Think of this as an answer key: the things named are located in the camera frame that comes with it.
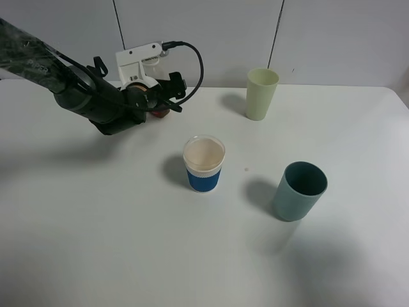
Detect pale green plastic cup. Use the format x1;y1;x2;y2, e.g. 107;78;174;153
245;68;279;121

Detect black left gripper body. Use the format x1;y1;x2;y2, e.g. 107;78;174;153
54;65;146;135

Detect clear bottle with brown drink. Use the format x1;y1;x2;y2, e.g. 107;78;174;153
143;58;170;118

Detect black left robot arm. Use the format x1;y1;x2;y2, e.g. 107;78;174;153
1;19;183;136

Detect blue sleeved paper cup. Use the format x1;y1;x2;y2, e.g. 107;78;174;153
183;135;226;193

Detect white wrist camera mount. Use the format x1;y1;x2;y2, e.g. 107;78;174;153
116;41;165;90

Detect teal plastic cup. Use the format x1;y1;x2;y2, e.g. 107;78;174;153
272;161;328;221

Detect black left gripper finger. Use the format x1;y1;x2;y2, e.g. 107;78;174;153
150;99;182;113
153;72;187;99

